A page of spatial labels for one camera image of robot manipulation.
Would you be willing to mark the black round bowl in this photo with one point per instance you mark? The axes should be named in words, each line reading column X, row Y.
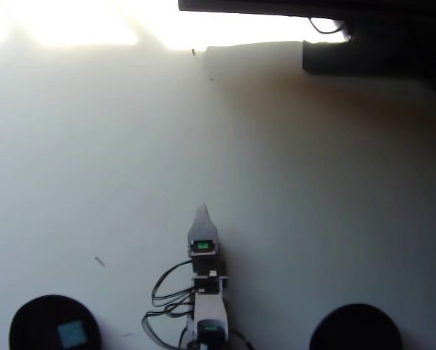
column 354, row 330
column 32, row 324

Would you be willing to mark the blue cube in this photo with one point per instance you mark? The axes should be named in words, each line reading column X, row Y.
column 72, row 334

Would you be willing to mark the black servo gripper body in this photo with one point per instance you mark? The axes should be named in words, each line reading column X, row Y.
column 207, row 259

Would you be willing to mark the black monitor edge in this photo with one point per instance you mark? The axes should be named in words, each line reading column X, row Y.
column 276, row 5

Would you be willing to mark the white pointed gripper finger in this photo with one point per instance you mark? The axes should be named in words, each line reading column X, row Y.
column 202, row 226

